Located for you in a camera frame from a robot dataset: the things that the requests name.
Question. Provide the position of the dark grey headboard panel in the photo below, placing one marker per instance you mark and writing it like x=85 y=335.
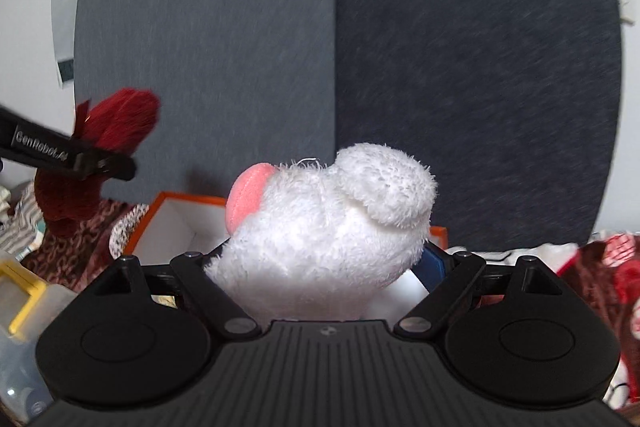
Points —
x=475 y=57

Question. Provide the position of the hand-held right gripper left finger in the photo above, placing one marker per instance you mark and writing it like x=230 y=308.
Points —
x=200 y=277

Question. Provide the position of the red printed blanket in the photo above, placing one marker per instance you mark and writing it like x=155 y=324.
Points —
x=600 y=287

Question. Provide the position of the clear plastic storage box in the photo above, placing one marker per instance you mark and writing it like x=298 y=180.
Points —
x=20 y=347

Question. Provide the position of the orange cardboard box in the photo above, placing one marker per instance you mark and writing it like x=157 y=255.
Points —
x=175 y=217

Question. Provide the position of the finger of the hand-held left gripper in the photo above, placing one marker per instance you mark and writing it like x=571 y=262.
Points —
x=50 y=147

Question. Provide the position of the striped cloth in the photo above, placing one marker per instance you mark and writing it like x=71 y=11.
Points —
x=27 y=217

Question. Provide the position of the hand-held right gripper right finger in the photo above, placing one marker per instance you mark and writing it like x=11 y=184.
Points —
x=432 y=264

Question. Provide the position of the white plush toy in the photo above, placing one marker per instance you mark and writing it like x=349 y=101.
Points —
x=310 y=232

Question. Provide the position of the red plush toy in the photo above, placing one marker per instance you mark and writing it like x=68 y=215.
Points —
x=120 y=117

